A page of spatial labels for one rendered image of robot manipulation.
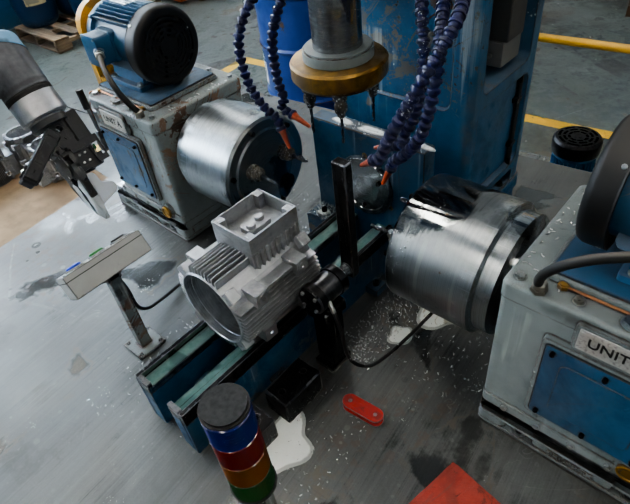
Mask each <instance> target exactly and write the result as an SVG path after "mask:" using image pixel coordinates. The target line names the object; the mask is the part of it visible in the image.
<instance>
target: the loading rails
mask: <svg viewBox="0 0 630 504"><path fill-rule="evenodd" d="M355 220H356V234H357V241H358V243H357V248H358V262H359V274H358V275H356V276H355V277H354V278H352V277H350V276H348V275H347V277H348V279H349V284H350V286H349V288H348V289H347V290H346V291H345V292H344V293H343V294H342V295H340V296H342V297H344V298H345V301H346V308H345V309H344V310H343V311H342V314H343V313H344V312H345V311H347V310H348V309H349V308H350V307H351V306H352V305H353V304H354V303H355V302H356V301H357V300H358V299H359V298H360V297H361V296H362V295H363V294H364V293H365V292H367V293H369V294H371V295H373V296H375V297H378V296H379V295H380V294H381V293H382V292H383V291H384V290H385V289H386V288H387V283H386V282H385V281H383V280H381V279H379V278H380V277H381V276H382V275H383V274H384V273H385V258H386V256H384V251H385V250H386V249H387V248H388V244H389V242H388V240H389V238H387V235H386V234H385V233H382V232H380V231H378V230H376V229H374V228H372V229H370V230H369V231H368V232H367V233H366V234H365V235H364V236H363V237H361V238H360V239H359V229H358V214H357V213H355ZM307 235H308V237H309V238H310V239H311V242H310V243H308V246H309V247H310V249H311V250H313V251H314V252H316V254H315V255H316V256H318V258H317V259H318V260H319V262H318V263H319V264H320V266H319V267H320V268H321V269H320V271H321V270H322V269H323V268H324V267H325V266H326V265H328V264H333V265H336V266H338V267H341V257H340V247H339V237H338V227H337V218H336V212H334V213H333V214H332V215H331V216H330V217H328V218H327V219H326V220H325V221H323V222H322V223H321V224H320V225H318V226H317V227H316V228H315V229H314V230H312V231H311V232H310V233H309V234H307ZM277 328H278V333H277V334H276V335H275V336H274V337H273V338H272V339H270V340H269V341H268V342H267V341H265V340H264V339H261V340H260V341H259V342H258V343H256V344H255V343H254V344H253V345H252V346H251V347H250V348H248V349H247V350H244V351H242V350H241V349H240V347H239V346H237V347H235V346H232V344H231V345H230V344H229V342H228V343H227V342H226V340H225V341H224V340H223V338H220V336H217V334H216V333H214V331H213V329H212V330H211V329H210V327H209V325H208V324H207V323H206V322H205V321H204V320H203V321H200V322H199V323H198V324H197V325H195V326H194V327H193V328H192V329H190V330H189V331H188V332H187V333H186V334H184V335H183V336H182V337H181V338H179V339H178V340H177V341H176V342H174V343H173V344H172V345H171V346H170V347H168V348H167V349H166V350H165V351H163V352H162V353H161V354H160V355H158V356H157V357H156V358H155V359H154V360H152V361H151V362H150V363H149V364H147V365H146V366H145V367H144V368H142V369H141V370H140V371H139V372H138V373H136V374H135V375H134V376H135V378H136V379H137V381H138V383H139V385H140V386H141V388H142V390H143V392H144V394H145V395H146V397H147V399H148V401H149V403H150V404H151V406H152V408H153V410H154V411H155V413H156V414H158V416H159V417H161V418H162V419H163V420H164V421H165V422H166V423H168V422H169V421H170V420H171V419H173V417H174V419H175V421H176V423H177V425H178V427H179V428H180V430H181V432H182V434H183V436H184V438H185V440H186V442H187V443H189V444H190V445H191V446H192V447H193V448H194V449H195V450H196V451H197V452H198V453H201V452H202V451H203V450H204V449H205V448H206V447H207V446H208V445H209V444H210V442H209V440H208V438H207V436H206V433H205V431H204V429H203V427H202V425H201V423H200V421H199V418H198V415H197V407H198V403H199V401H200V399H201V397H202V396H203V395H204V394H205V393H206V392H207V391H208V390H209V389H210V388H212V387H214V386H216V385H218V384H222V383H235V384H238V385H240V386H242V387H243V388H245V389H246V391H247V392H248V394H249V396H250V399H251V402H253V401H254V400H255V399H256V398H257V397H258V396H259V395H260V394H261V393H262V392H263V391H264V390H265V389H266V388H267V387H268V386H269V385H270V384H271V383H272V382H273V381H274V380H275V379H277V378H278V377H279V376H280V375H281V374H282V373H283V372H284V371H285V370H286V369H287V368H288V367H289V366H290V365H291V364H292V363H293V362H294V361H295V360H296V359H297V358H298V357H299V356H300V355H301V354H302V353H303V352H304V351H305V350H306V349H307V348H309V347H310V346H311V345H312V344H313V343H314V342H315V341H316V340H317V336H316V329H315V323H314V318H313V317H312V316H310V315H308V309H307V308H304V309H303V308H301V307H300V306H297V307H296V308H295V309H294V310H293V311H292V312H289V313H288V314H287V315H285V316H284V317H283V318H282V319H281V320H280V321H279V322H278V323H277Z"/></svg>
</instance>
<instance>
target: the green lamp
mask: <svg viewBox="0 0 630 504"><path fill-rule="evenodd" d="M227 481H228V480H227ZM274 482H275V472H274V469H273V466H272V463H271V460H270V468H269V471H268V473H267V475H266V476H265V478H264V479H263V480H262V481H261V482H259V483H258V484H256V485H254V486H252V487H248V488H239V487H236V486H234V485H232V484H231V483H230V482H229V481H228V483H229V485H230V487H231V489H232V491H233V493H234V495H235V496H236V497H237V498H239V499H240V500H242V501H244V502H257V501H259V500H262V499H263V498H265V497H266V496H267V495H268V494H269V493H270V492H271V490H272V488H273V486H274Z"/></svg>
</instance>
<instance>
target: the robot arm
mask: <svg viewBox="0 0 630 504"><path fill-rule="evenodd" d="M0 99H1V100H2V101H3V103H4V104H5V105H6V107H7V108H8V109H9V110H10V112H11V113H12V114H13V116H14V117H15V119H16V120H17V121H18V123H19V124H20V125H21V127H22V128H23V130H31V132H32V133H33V135H34V136H39V135H41V134H43V136H42V138H41V139H40V141H39V143H38V145H37V147H36V149H35V151H34V153H33V155H32V157H31V159H30V161H29V163H28V165H25V167H24V168H23V169H22V170H21V174H20V176H19V178H20V181H19V184H20V185H22V186H24V187H27V188H29V189H32V188H33V187H34V186H38V184H39V183H40V182H41V180H42V177H43V174H44V173H42V172H43V170H44V168H45V166H46V164H47V162H48V160H49V158H50V159H51V160H53V162H54V165H55V167H56V168H57V170H58V171H59V173H60V174H61V176H62V177H63V178H64V179H65V180H66V181H67V183H68V184H69V185H70V187H71V188H72V189H73V191H74V192H75V193H76V194H77V195H78V196H79V197H80V199H81V200H82V201H83V202H84V203H85V204H86V205H87V206H88V207H89V208H90V209H91V210H93V211H94V212H95V213H96V214H97V215H99V216H101V217H103V218H105V219H108V218H110V215H109V213H108V211H107V209H106V207H105V205H104V204H105V203H106V202H107V200H108V199H109V198H110V197H111V196H112V195H113V194H114V193H115V192H116V191H117V185H116V184H115V182H113V181H101V180H100V179H99V178H98V177H97V175H96V174H94V173H89V172H91V171H93V170H95V169H96V167H98V166H99V165H101V164H103V163H104V159H106V158H108V157H109V156H110V155H109V153H108V152H107V150H106V149H105V148H104V146H103V145H102V143H101V142H100V140H99V139H98V137H97V136H96V134H95V133H93V134H91V132H90V131H89V130H88V128H87V127H86V125H85V124H84V122H83V121H82V119H81V118H80V116H79V115H78V114H77V112H76V111H75V109H74V108H73V109H70V110H68V111H66V112H64V111H65V110H66V108H67V105H66V104H65V103H64V101H63V100H62V98H61V97H60V95H59V94H58V92H57V91H56V90H55V88H54V87H53V86H52V85H51V83H50V82H49V80H48V79H47V77H46V76H45V75H44V73H43V72H42V70H41V69H40V67H39V66H38V64H37V63H36V62H35V60H34V59H33V57H32V56H31V54H30V53H29V51H28V48H27V47H26V46H25V45H24V44H23V43H22V42H21V40H20V39H19V38H18V36H17V35H16V34H15V33H13V32H11V31H9V30H0ZM56 129H57V130H56ZM58 130H59V131H60V132H59V131H58ZM96 140H97V141H98V143H99V144H100V146H101V147H102V149H103V150H104V151H105V152H104V153H102V151H101V150H100V151H98V152H97V151H96V149H97V147H96V146H95V144H92V143H93V142H95V141H96ZM56 144H57V145H56ZM55 146H56V147H55ZM54 148H55V149H54Z"/></svg>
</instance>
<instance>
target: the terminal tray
mask: <svg viewBox="0 0 630 504"><path fill-rule="evenodd" d="M256 192H260V194H258V195H257V194H256ZM286 205H288V206H289V208H285V206H286ZM220 218H221V219H222V221H220V222H219V221H218V219H220ZM298 223H299V221H298V215H297V209H296V206H295V205H293V204H291V203H289V202H287V201H284V200H282V199H280V198H278V197H276V196H274V195H272V194H269V193H267V192H265V191H263V190H261V189H259V188H258V189H256V190H255V191H253V192H252V193H251V194H249V195H248V196H246V197H245V198H243V199H242V200H241V201H239V202H238V203H236V204H235V205H233V206H232V207H230V208H229V209H228V210H226V211H225V212H223V213H222V214H220V215H219V216H218V217H216V218H215V219H213V220H212V221H211V224H212V227H213V230H214V234H215V237H216V239H217V242H218V243H219V242H222V243H223V242H224V243H225V244H226V243H227V245H230V246H231V247H232V246H233V247H234V249H236V248H237V250H238V252H239V251H241V254H245V258H247V257H248V258H249V262H250V265H251V266H252V267H253V268H254V269H255V270H256V269H262V267H261V265H266V264H267V263H266V261H269V262H270V261H271V257H274V258H275V257H276V253H278V254H280V253H281V249H282V250H285V249H286V248H285V246H286V245H287V246H290V242H292V243H294V237H295V236H296V235H298V234H299V233H300V230H299V224H298ZM247 234H251V237H246V235H247Z"/></svg>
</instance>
